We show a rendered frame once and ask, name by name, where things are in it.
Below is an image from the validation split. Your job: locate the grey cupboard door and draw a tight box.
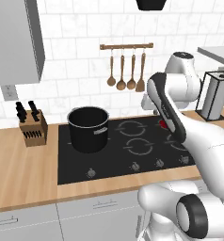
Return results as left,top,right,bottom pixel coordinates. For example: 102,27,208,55
0,219,64,241
58,206,147,241

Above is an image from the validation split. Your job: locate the wooden hanging spoon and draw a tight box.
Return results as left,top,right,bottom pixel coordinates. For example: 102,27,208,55
106,49,117,88
126,54,137,91

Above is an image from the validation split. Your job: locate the grey wall outlet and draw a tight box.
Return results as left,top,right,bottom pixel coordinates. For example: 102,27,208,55
0,84,20,103

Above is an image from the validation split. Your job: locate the black stove hob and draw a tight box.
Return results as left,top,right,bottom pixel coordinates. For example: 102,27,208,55
56,114,202,186

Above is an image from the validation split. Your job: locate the wooden utensil rail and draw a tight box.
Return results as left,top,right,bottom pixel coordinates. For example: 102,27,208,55
99,42,154,51

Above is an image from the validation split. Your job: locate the grey wall shelf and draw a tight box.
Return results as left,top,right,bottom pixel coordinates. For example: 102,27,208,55
197,45,224,65

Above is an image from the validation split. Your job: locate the silver drawer handle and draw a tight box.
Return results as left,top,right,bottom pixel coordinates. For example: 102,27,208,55
0,216,20,228
92,200,119,210

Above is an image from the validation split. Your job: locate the grey wall cupboard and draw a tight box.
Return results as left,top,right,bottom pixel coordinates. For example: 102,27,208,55
0,0,46,87

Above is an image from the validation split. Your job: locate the black knife handle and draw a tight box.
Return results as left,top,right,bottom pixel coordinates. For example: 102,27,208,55
15,101,27,123
27,100,40,122

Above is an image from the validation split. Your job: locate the black range hood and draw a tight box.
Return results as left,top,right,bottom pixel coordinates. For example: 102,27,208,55
135,0,168,12

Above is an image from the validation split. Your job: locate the wooden knife block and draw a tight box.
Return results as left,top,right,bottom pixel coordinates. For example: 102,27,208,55
18,109,49,148

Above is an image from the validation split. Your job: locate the grey drawer front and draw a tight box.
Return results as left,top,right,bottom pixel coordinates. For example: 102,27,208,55
55,189,142,221
0,203,60,233

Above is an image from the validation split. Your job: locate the silver cupboard door handle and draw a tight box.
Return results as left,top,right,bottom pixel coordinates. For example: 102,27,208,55
136,213,144,239

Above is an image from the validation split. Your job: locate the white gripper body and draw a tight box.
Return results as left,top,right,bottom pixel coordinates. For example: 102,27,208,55
140,92,160,113

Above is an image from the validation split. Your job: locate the black cooking pot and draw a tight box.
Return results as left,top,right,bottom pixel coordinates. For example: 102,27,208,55
66,105,110,154

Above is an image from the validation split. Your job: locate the wooden hanging ladle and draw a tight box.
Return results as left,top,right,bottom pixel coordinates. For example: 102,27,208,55
116,54,127,91

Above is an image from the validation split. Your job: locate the wooden hanging spatula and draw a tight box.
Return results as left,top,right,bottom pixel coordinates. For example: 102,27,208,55
135,52,147,93

